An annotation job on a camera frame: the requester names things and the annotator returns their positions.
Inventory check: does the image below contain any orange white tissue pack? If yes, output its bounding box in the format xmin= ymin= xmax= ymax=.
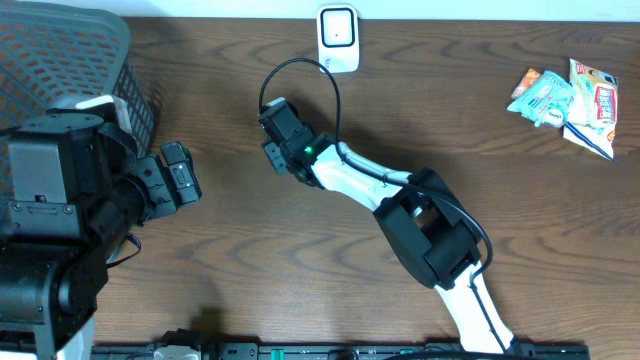
xmin=511 ymin=68 xmax=541 ymax=100

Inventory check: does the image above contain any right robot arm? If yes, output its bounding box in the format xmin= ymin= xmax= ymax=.
xmin=259 ymin=98 xmax=517 ymax=354

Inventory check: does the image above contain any white barcode scanner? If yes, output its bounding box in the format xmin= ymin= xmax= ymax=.
xmin=316 ymin=4 xmax=360 ymax=74

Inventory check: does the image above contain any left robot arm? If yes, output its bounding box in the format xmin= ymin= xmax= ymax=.
xmin=1 ymin=95 xmax=202 ymax=359

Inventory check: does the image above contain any white blue snack bag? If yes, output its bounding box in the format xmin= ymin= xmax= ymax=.
xmin=563 ymin=59 xmax=618 ymax=161

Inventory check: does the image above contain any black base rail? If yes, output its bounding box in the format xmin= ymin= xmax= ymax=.
xmin=89 ymin=329 xmax=591 ymax=360

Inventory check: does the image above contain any teal snack packet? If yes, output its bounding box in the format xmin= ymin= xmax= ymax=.
xmin=507 ymin=71 xmax=576 ymax=127

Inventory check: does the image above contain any grey plastic mesh basket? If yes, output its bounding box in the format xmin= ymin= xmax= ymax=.
xmin=1 ymin=1 xmax=156 ymax=203

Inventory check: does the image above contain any green white tissue pack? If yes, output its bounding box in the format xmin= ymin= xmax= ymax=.
xmin=543 ymin=107 xmax=567 ymax=128

